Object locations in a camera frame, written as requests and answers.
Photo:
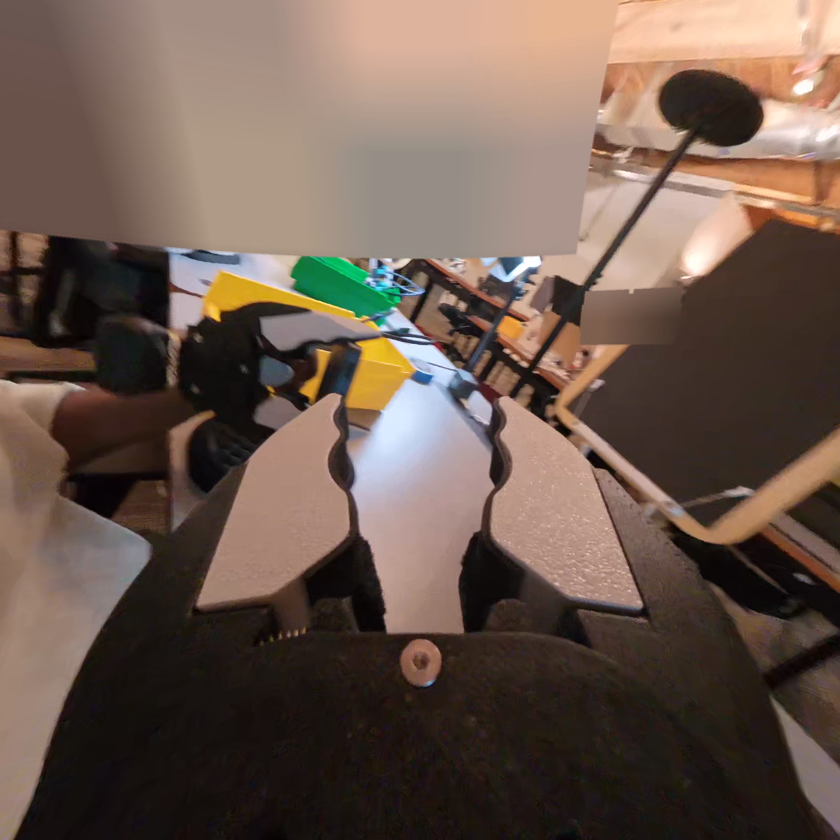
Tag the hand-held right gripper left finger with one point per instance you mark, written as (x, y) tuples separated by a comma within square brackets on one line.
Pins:
[(282, 525)]

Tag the silver ventilation duct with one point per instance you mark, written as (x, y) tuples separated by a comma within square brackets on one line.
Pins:
[(800, 131)]

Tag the yellow plastic bin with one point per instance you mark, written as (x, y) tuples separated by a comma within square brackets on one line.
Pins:
[(374, 380)]

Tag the blue tape roll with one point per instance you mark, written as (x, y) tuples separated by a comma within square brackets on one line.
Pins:
[(423, 377)]

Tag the person's left forearm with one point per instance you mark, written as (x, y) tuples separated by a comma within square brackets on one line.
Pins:
[(124, 420)]

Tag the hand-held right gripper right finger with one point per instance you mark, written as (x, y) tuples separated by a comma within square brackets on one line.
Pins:
[(564, 525)]

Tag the black boom pole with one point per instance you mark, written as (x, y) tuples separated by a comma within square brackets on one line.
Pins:
[(643, 197)]

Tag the black board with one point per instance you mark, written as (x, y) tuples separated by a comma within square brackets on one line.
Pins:
[(722, 394)]

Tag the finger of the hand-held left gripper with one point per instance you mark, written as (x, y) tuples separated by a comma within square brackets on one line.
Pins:
[(275, 373), (315, 327)]

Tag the black light stand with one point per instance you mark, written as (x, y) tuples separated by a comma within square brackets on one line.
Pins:
[(499, 325)]

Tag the wooden office desk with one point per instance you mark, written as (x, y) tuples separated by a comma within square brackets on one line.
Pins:
[(472, 289)]

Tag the black square HDMI adapter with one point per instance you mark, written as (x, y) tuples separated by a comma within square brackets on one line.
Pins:
[(341, 371)]

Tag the green plastic bin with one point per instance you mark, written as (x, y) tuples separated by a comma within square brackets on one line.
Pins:
[(334, 282)]

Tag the black mesh pad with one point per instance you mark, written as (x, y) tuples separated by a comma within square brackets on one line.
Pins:
[(216, 453)]

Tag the grey power adapter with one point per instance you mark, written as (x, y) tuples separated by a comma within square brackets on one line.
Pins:
[(463, 384)]

